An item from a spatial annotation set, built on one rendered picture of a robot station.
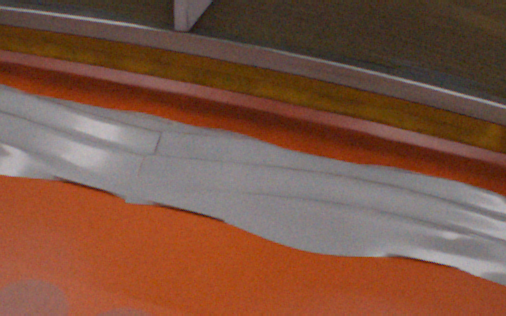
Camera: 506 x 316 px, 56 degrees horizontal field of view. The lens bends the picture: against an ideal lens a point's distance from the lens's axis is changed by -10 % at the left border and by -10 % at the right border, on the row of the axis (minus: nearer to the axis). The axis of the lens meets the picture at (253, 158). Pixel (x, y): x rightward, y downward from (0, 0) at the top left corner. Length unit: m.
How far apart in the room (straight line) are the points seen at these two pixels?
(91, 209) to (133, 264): 0.03
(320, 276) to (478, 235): 0.07
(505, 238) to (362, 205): 0.06
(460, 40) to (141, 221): 0.17
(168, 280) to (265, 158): 0.08
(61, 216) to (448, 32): 0.19
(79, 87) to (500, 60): 0.22
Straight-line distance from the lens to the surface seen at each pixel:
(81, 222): 0.18
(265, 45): 0.25
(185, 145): 0.22
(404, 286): 0.18
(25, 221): 0.18
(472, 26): 0.26
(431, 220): 0.21
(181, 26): 0.25
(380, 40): 0.25
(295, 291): 0.16
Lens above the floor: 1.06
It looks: 28 degrees down
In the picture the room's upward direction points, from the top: 10 degrees clockwise
